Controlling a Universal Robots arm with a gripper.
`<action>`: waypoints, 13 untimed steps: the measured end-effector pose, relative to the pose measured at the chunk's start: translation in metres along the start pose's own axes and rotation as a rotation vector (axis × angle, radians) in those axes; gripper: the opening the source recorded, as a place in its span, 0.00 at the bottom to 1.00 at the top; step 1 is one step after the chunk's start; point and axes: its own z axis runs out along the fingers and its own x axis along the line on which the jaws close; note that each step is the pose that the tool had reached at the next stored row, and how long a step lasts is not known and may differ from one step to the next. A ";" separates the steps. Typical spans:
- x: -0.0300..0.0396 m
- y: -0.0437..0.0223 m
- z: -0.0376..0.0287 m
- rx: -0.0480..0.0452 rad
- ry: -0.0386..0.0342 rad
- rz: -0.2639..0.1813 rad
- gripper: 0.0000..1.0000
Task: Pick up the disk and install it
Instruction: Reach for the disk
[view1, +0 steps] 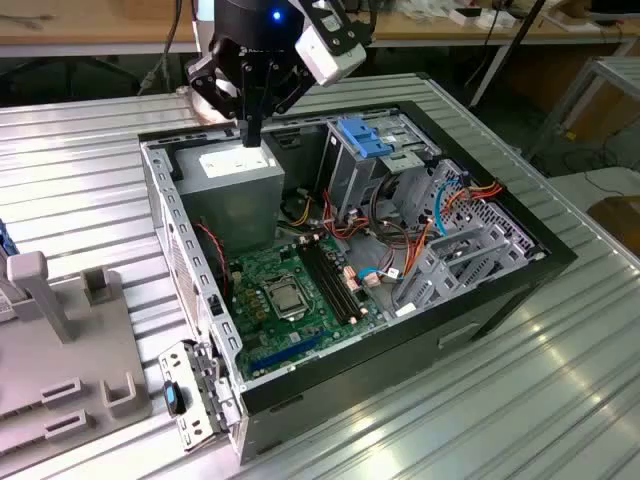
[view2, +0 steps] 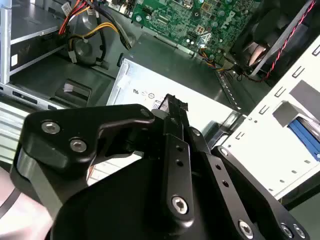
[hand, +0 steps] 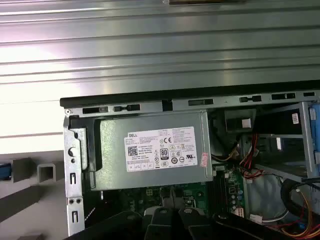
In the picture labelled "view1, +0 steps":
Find grey parts rack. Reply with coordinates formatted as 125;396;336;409
0;251;154;459

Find brown cardboard box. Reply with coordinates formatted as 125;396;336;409
567;82;640;144
585;194;640;251

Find silver slot bracket latch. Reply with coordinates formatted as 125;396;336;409
157;338;244;454

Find small white box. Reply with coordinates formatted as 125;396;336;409
448;7;516;30

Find silver CPU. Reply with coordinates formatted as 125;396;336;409
269;287;305;320

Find black open PC case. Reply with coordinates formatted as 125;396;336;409
135;99;580;467

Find black RAM slot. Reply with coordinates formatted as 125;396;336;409
303;242;354;322
310;240;360;319
316;238;367;316
298;243;347;325

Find grey metal drive cage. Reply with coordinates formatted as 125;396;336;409
319;112;444;224

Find grey metal disk bay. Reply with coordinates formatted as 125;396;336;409
392;217;549;319

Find black slanted pole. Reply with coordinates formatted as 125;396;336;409
462;0;547;107

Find blue expansion slot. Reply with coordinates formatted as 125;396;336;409
248;332;326;374

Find metal socket cover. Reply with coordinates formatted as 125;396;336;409
262;275;311;325

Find blue plastic drive latch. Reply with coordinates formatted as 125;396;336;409
337;117;392;159

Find wooden desk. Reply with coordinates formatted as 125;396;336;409
367;4;640;50
0;0;201;59

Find yellow black wire bundle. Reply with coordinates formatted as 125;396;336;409
279;196;317;227

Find light blue labelled data wire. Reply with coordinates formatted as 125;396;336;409
359;267;404;287

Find red orange power wire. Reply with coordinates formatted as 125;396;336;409
462;180;505;202

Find black cable bundle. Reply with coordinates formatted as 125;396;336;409
368;172;419;249

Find orange red wire bundle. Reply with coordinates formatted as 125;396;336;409
378;219;436;281

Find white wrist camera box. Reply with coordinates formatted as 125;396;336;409
293;13;369;89

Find grey power supply unit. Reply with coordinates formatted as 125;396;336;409
172;134;286;256

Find red orange drive wires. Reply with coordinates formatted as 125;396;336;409
322;188;374;242

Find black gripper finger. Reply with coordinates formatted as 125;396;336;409
184;52;253;149
251;62;316;149

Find green motherboard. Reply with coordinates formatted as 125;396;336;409
227;234;389;384

